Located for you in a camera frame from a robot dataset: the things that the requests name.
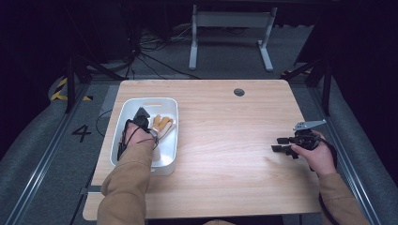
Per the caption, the yellow and black hazard tape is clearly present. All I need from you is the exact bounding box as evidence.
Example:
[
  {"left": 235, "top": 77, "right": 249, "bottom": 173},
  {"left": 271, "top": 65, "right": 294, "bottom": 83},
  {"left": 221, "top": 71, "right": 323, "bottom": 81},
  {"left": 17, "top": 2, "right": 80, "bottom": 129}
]
[{"left": 50, "top": 77, "right": 94, "bottom": 102}]

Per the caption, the white plastic bin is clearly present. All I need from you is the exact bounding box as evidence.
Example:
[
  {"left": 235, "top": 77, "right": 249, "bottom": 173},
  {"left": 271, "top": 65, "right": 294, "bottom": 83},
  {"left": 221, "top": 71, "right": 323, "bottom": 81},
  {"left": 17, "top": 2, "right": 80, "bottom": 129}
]
[{"left": 109, "top": 97, "right": 179, "bottom": 176}]

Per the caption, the grey table edge bracket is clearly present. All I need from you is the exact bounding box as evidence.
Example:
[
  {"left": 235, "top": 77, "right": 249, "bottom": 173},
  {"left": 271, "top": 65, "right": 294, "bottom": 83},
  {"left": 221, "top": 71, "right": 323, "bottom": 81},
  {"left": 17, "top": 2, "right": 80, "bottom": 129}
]
[{"left": 79, "top": 185, "right": 103, "bottom": 196}]

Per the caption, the beige glove with yellow fingers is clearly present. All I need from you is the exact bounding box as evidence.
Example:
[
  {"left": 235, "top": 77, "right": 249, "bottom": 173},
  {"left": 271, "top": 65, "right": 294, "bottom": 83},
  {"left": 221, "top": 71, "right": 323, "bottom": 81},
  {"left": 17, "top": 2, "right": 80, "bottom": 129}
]
[{"left": 151, "top": 113, "right": 175, "bottom": 132}]

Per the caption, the person's right hand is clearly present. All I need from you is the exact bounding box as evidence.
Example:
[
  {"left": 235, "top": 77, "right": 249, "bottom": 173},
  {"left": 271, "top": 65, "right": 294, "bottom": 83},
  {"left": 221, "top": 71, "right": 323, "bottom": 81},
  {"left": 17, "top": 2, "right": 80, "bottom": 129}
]
[{"left": 291, "top": 129, "right": 338, "bottom": 178}]

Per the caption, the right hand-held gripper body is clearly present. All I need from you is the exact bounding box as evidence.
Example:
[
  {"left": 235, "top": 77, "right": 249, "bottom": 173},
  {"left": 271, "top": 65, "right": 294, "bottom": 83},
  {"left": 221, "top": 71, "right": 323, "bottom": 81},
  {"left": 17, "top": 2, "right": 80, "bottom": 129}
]
[{"left": 289, "top": 119, "right": 328, "bottom": 159}]

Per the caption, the hand-held gripper black cable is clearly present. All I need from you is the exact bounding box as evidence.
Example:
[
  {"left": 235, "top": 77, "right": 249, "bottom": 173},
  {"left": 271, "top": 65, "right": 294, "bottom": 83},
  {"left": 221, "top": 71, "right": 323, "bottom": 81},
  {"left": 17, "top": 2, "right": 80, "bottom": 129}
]
[
  {"left": 116, "top": 119, "right": 160, "bottom": 162},
  {"left": 309, "top": 136, "right": 342, "bottom": 225}
]

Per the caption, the black metal stand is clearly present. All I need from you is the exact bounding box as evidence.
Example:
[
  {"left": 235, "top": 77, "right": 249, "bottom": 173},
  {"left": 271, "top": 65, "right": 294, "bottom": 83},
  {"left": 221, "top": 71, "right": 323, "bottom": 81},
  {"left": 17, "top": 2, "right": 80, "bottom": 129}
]
[
  {"left": 279, "top": 58, "right": 333, "bottom": 117},
  {"left": 63, "top": 53, "right": 127, "bottom": 114}
]

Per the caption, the thin black floor cable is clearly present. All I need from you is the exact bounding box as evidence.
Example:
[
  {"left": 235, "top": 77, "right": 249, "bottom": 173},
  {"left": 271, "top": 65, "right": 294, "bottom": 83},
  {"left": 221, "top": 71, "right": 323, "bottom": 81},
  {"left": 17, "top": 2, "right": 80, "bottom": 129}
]
[{"left": 95, "top": 109, "right": 114, "bottom": 138}]

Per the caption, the person's left hand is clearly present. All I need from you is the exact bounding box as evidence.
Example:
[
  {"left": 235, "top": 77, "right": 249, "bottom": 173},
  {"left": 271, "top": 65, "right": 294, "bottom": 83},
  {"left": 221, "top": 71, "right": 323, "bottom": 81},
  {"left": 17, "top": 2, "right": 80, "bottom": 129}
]
[{"left": 124, "top": 122, "right": 157, "bottom": 150}]

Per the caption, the beige glove with bear print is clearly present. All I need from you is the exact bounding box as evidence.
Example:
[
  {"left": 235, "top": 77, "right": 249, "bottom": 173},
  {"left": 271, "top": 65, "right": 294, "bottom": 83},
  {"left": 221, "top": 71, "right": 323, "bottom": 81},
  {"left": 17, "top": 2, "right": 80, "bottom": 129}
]
[{"left": 156, "top": 120, "right": 177, "bottom": 141}]

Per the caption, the left hand-held gripper black cable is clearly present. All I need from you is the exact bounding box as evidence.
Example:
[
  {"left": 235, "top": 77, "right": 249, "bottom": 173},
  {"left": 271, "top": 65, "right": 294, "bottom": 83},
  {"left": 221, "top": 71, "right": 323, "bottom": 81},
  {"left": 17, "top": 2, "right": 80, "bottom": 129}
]
[{"left": 116, "top": 119, "right": 160, "bottom": 162}]

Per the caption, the right hand-held gripper black cable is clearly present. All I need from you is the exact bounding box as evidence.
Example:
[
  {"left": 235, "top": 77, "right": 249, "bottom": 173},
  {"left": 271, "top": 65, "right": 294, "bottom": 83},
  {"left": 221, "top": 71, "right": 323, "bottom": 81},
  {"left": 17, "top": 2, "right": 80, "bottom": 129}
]
[{"left": 309, "top": 136, "right": 342, "bottom": 225}]

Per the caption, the bundle of black floor cables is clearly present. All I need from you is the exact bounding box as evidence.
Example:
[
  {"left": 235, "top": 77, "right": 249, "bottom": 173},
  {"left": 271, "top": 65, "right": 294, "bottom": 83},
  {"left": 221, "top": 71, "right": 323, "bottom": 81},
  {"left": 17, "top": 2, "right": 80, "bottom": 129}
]
[{"left": 123, "top": 22, "right": 201, "bottom": 81}]

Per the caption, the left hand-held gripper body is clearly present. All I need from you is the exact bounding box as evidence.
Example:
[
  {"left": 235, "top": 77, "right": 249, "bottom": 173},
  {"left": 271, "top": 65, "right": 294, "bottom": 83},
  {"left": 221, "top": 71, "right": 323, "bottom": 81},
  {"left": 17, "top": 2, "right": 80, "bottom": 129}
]
[{"left": 132, "top": 106, "right": 153, "bottom": 133}]

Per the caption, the aluminium floor rail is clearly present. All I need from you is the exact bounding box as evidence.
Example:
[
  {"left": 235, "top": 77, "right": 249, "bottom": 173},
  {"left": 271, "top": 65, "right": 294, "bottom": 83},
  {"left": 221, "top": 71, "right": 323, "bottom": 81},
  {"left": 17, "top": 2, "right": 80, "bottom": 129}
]
[
  {"left": 3, "top": 82, "right": 93, "bottom": 225},
  {"left": 307, "top": 84, "right": 383, "bottom": 225}
]

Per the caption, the grey metal stand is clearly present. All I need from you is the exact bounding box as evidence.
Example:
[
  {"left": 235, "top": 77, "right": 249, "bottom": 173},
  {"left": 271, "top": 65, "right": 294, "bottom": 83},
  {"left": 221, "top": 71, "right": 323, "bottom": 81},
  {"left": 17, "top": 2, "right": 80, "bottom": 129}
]
[{"left": 188, "top": 4, "right": 279, "bottom": 72}]

